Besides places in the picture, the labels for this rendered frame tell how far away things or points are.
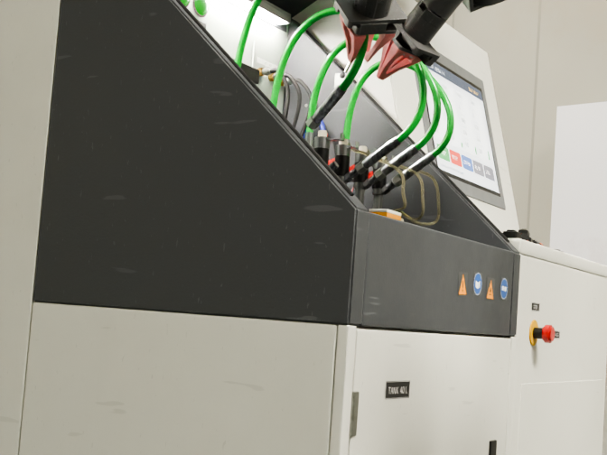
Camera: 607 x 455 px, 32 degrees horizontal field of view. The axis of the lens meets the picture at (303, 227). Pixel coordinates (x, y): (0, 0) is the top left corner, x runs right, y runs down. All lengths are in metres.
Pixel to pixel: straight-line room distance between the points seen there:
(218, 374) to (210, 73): 0.45
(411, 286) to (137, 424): 0.46
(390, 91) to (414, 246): 0.69
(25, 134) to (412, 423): 0.79
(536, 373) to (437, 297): 0.55
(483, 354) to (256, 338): 0.55
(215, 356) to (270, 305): 0.12
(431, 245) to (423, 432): 0.29
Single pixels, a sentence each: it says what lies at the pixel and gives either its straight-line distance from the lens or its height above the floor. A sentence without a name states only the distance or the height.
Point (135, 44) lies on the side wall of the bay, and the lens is 1.73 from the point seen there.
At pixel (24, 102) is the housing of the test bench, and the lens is 1.87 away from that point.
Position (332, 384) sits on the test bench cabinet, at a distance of 1.47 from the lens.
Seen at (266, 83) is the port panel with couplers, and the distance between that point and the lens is 2.28.
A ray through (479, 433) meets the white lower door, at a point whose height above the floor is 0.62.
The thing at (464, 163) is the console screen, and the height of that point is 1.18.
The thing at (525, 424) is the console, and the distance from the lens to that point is 2.18.
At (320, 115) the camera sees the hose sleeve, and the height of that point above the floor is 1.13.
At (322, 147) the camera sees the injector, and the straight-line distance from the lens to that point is 1.90.
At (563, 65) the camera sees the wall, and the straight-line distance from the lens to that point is 4.01.
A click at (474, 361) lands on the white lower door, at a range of 1.90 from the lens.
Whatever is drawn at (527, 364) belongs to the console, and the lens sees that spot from 2.17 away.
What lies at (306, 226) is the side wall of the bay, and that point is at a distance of 1.50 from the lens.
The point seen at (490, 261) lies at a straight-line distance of 1.95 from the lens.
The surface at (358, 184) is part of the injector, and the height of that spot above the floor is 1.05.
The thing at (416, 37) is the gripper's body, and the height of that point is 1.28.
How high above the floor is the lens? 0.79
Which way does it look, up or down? 5 degrees up
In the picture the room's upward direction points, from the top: 4 degrees clockwise
